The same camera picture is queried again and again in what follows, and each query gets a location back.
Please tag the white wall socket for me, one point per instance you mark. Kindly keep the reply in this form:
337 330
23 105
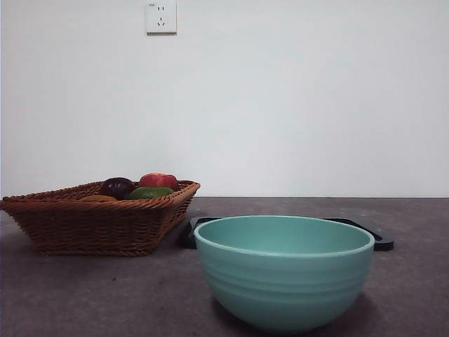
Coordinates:
161 24

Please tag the green avocado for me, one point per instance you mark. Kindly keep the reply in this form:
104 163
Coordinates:
149 193

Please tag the brown wicker basket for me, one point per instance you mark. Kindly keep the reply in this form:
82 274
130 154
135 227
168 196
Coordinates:
91 224

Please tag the dark rectangular tray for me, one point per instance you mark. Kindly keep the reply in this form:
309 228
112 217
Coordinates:
384 244

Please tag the red apple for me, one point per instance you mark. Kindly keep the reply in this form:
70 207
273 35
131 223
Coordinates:
158 180

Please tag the dark purple fruit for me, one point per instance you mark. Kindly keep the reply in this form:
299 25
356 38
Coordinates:
115 186

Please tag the brown fuzzy kiwi fruit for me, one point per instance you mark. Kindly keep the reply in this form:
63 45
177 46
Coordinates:
98 198

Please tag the teal ribbed bowl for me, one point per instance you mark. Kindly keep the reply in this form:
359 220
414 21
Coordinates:
284 288

